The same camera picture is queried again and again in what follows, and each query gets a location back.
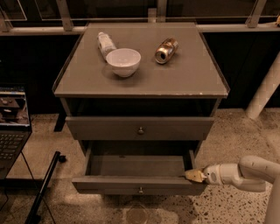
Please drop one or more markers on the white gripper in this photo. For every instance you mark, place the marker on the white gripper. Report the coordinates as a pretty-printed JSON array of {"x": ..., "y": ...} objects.
[{"x": 213, "y": 174}]

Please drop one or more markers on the grey drawer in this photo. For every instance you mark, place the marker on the grey drawer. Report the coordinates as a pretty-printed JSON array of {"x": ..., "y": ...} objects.
[
  {"x": 139, "y": 128},
  {"x": 154, "y": 171}
]

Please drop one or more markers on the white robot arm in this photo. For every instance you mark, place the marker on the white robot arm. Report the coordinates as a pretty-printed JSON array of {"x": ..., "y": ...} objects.
[{"x": 249, "y": 174}]

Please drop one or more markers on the grey drawer cabinet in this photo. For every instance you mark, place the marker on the grey drawer cabinet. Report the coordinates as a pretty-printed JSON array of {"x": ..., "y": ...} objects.
[{"x": 188, "y": 85}]

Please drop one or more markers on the grey top drawer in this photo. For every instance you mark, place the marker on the grey top drawer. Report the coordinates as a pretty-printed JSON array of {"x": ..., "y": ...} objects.
[{"x": 139, "y": 128}]

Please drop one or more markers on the white diagonal pole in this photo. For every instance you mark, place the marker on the white diagonal pole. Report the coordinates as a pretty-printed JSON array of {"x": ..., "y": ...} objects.
[{"x": 267, "y": 88}]

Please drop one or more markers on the gold soda can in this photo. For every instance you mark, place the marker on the gold soda can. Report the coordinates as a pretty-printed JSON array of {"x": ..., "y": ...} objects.
[{"x": 166, "y": 50}]

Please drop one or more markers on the white ceramic bowl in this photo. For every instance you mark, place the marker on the white ceramic bowl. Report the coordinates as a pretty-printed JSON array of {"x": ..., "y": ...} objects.
[{"x": 124, "y": 61}]

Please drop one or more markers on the clear plastic water bottle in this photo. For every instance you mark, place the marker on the clear plastic water bottle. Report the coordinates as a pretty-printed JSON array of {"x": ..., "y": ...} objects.
[{"x": 105, "y": 44}]

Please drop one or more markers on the black stand leg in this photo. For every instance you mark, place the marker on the black stand leg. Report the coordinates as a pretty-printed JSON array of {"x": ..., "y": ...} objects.
[{"x": 32, "y": 217}]

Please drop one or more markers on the black laptop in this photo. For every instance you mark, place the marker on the black laptop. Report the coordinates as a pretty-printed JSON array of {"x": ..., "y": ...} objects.
[{"x": 15, "y": 125}]

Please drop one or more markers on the metal window rail frame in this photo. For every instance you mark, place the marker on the metal window rail frame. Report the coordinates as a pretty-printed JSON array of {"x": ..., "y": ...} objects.
[{"x": 49, "y": 16}]

